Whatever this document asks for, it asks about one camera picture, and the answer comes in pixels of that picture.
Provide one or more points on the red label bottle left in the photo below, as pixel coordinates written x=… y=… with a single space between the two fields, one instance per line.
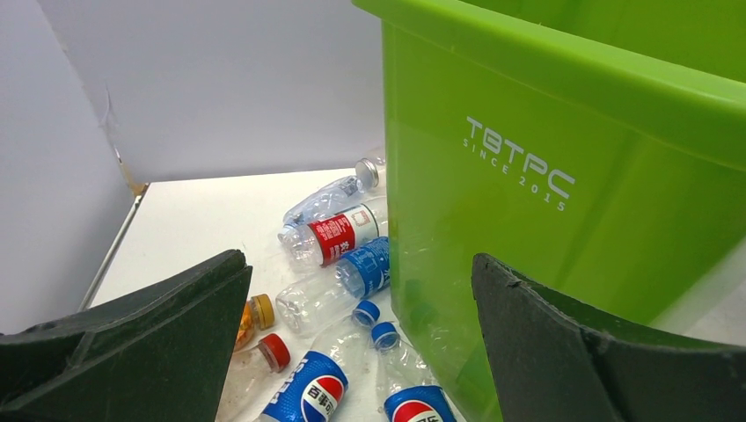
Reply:
x=321 y=243

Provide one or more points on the clear bottle blue label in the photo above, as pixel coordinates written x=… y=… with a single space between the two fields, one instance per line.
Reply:
x=307 y=306

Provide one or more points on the clear bottle red cap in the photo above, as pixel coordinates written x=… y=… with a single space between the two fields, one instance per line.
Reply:
x=248 y=371

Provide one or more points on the green plastic bin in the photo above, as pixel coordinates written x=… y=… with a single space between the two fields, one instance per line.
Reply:
x=597 y=147

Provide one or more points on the clear bottle silver cap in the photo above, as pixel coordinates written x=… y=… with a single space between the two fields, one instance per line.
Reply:
x=368 y=182

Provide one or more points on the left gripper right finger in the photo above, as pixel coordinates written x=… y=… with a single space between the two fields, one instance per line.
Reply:
x=554 y=358

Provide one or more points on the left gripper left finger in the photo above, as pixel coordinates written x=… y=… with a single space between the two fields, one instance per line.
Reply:
x=160 y=353

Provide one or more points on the orange bottle left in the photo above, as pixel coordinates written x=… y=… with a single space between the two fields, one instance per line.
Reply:
x=258 y=315

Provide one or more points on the pepsi bottle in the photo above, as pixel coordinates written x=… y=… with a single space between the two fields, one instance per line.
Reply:
x=406 y=387
x=338 y=356

